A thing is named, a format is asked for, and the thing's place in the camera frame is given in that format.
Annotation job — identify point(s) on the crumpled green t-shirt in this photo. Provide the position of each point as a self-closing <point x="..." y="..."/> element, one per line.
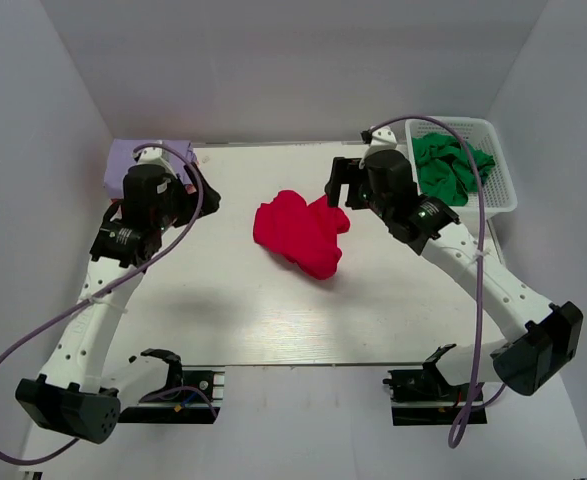
<point x="443" y="169"/>

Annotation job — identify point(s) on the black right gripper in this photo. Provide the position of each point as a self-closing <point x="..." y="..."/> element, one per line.
<point x="345" y="172"/>

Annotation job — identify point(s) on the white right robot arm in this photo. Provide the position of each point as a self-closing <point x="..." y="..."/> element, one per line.
<point x="539" y="336"/>

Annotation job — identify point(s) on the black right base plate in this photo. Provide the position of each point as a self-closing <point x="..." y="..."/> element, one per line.
<point x="417" y="399"/>

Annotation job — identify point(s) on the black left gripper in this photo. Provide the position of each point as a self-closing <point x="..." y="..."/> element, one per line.
<point x="191" y="199"/>

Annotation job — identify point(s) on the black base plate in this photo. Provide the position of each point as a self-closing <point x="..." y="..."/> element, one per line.
<point x="417" y="399"/>
<point x="199" y="404"/>

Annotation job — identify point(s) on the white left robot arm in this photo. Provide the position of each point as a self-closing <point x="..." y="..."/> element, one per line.
<point x="72" y="394"/>

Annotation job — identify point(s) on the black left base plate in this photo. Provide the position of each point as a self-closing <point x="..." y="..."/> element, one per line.
<point x="199" y="404"/>

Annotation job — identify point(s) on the white plastic basket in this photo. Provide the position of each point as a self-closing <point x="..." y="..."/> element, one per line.
<point x="479" y="140"/>

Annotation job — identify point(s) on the folded lavender t-shirt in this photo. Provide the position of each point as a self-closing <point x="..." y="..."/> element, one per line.
<point x="120" y="160"/>

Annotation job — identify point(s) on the red t-shirt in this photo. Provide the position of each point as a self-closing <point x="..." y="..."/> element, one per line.
<point x="305" y="234"/>

